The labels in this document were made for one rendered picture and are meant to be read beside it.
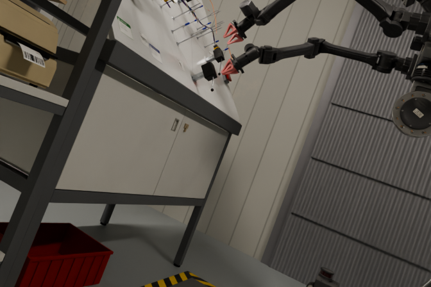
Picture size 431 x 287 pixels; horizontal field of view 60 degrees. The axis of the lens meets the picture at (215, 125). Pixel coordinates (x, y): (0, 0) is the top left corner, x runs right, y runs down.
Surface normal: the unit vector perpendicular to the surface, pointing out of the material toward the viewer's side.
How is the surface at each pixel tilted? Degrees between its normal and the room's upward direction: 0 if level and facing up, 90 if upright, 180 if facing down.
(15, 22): 72
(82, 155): 90
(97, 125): 90
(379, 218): 90
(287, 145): 90
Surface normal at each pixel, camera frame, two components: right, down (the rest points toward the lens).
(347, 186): -0.33, -0.19
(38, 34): 0.95, 0.01
